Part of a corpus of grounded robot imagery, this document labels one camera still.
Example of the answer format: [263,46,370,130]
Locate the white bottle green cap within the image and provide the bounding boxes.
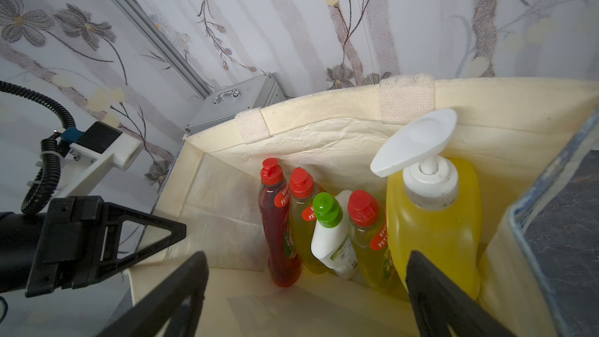
[311,190,358,280]

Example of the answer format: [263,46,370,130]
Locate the cream canvas shopping bag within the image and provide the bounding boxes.
[129,75,598,336]

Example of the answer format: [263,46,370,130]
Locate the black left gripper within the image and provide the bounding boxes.
[25,196,187,297]

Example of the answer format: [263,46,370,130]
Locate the green Fairy bottle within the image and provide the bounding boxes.
[290,167,329,275]

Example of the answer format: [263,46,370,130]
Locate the yellow-green bottle red cap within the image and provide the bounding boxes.
[348,190,409,301]

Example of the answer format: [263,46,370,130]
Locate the large yellow pump soap bottle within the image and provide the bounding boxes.
[371,109,483,299]

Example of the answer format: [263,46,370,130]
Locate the silver metal case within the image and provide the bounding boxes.
[185,73,286,135]

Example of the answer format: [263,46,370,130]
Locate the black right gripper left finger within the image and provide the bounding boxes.
[99,251,209,336]

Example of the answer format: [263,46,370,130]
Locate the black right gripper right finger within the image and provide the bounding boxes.
[406,251,513,336]

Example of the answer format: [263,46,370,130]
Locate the red dish soap bottle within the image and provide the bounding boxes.
[258,158,302,288]

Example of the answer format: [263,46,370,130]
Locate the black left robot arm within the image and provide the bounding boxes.
[1,82,187,297]

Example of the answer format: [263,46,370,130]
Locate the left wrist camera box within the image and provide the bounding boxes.
[27,120,144,200]

